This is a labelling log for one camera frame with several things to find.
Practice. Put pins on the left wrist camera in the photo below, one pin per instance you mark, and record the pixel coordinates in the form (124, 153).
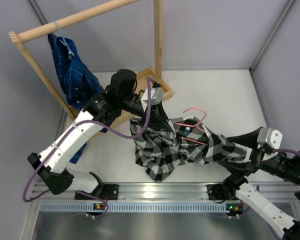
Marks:
(156, 96)

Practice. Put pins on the blue plaid shirt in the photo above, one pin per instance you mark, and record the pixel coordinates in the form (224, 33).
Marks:
(76, 80)

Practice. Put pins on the wooden clothes rack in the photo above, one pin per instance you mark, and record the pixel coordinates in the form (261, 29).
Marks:
(19, 39)

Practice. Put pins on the black white checkered shirt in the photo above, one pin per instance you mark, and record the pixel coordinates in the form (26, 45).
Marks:
(161, 151)

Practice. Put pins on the blue zip tie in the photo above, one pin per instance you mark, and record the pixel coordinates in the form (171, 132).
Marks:
(62, 37)

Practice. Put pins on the pink wire hanger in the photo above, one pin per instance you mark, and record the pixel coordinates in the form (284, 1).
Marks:
(189, 124)

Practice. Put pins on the white slotted cable duct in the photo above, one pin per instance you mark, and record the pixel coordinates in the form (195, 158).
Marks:
(137, 207)

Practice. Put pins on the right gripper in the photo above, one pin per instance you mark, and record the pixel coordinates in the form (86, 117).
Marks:
(248, 139)

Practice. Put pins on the aluminium mounting rail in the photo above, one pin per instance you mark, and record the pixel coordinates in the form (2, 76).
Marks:
(193, 191)

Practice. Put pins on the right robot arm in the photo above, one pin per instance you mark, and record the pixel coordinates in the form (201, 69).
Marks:
(284, 225)

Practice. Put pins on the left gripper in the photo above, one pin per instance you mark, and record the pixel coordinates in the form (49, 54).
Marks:
(157, 113)

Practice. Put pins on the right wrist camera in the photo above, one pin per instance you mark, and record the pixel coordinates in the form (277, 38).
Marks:
(268, 136)

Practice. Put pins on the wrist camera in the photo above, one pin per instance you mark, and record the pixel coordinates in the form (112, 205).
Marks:
(156, 96)
(268, 136)

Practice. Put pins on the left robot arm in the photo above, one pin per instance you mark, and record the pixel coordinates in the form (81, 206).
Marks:
(98, 113)

